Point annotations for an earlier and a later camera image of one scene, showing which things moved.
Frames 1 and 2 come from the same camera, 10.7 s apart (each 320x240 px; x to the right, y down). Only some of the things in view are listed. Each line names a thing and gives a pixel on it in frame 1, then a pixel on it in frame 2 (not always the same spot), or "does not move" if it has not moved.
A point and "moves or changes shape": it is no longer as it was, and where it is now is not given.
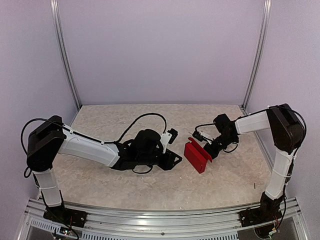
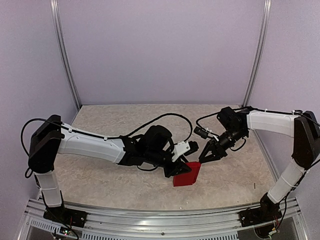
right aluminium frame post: x=259 y=56 does not move
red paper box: x=196 y=155 moves or changes shape
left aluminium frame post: x=59 y=30 does not move
